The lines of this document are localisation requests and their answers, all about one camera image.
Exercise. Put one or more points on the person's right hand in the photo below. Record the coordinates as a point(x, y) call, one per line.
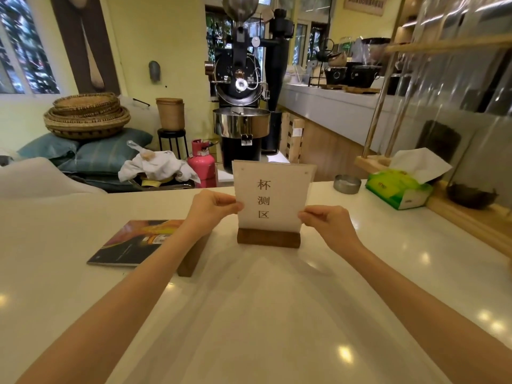
point(334, 229)

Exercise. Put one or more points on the person's left hand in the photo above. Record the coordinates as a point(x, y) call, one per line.
point(208, 213)

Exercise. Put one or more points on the person's left thumb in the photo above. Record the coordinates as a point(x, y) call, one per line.
point(232, 207)

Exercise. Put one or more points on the person's right thumb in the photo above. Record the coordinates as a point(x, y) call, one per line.
point(311, 218)

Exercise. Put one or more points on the clear acrylic sign card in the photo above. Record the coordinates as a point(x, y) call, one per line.
point(272, 187)

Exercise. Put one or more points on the person's left forearm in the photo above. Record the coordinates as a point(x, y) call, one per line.
point(120, 307)

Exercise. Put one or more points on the person's right forearm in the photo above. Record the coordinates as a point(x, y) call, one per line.
point(420, 311)

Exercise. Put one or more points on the wooden sign base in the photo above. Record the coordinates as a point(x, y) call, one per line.
point(268, 238)

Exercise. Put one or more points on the round metal ashtray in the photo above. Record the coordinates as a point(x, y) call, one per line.
point(347, 184)

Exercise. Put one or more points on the pink gas cylinder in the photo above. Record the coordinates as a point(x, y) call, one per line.
point(202, 163)

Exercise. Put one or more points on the dark wooden block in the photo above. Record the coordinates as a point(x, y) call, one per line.
point(192, 257)

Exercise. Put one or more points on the wooden slat crate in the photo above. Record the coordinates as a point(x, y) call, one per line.
point(293, 137)

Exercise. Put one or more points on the crumpled white cloth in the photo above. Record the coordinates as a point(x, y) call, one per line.
point(156, 165)

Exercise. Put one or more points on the green tissue pack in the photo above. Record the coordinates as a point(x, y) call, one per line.
point(396, 189)

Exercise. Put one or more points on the black round stool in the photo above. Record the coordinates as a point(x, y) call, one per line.
point(172, 135)

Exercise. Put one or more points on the colourful glossy booklet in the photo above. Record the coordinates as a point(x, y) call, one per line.
point(132, 243)

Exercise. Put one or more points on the black coffee roaster machine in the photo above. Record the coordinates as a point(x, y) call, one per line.
point(240, 99)

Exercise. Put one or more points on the white bar counter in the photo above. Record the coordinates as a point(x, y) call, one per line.
point(340, 111)

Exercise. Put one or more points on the tall woven cylinder basket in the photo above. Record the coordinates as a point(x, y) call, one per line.
point(171, 113)

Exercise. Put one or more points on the dark tray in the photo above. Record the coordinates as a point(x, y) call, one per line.
point(120, 185)

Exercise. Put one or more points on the blue striped cushion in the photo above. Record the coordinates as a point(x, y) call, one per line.
point(46, 148)
point(108, 153)

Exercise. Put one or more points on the wooden rack with metal posts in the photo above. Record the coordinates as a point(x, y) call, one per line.
point(472, 220)

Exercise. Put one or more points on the dark round bowl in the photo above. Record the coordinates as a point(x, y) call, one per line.
point(471, 196)

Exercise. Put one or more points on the black kettle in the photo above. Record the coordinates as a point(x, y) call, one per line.
point(324, 51)

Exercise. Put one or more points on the stack of woven flat baskets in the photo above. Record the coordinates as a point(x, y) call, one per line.
point(86, 117)

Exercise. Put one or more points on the grey wall fixture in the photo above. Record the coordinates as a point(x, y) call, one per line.
point(154, 71)

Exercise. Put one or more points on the brown wall hanging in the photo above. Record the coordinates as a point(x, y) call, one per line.
point(86, 43)

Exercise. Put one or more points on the framed wall sign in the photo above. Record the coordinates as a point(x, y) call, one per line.
point(366, 4)

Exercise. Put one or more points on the window with white frame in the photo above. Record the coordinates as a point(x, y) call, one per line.
point(24, 47)

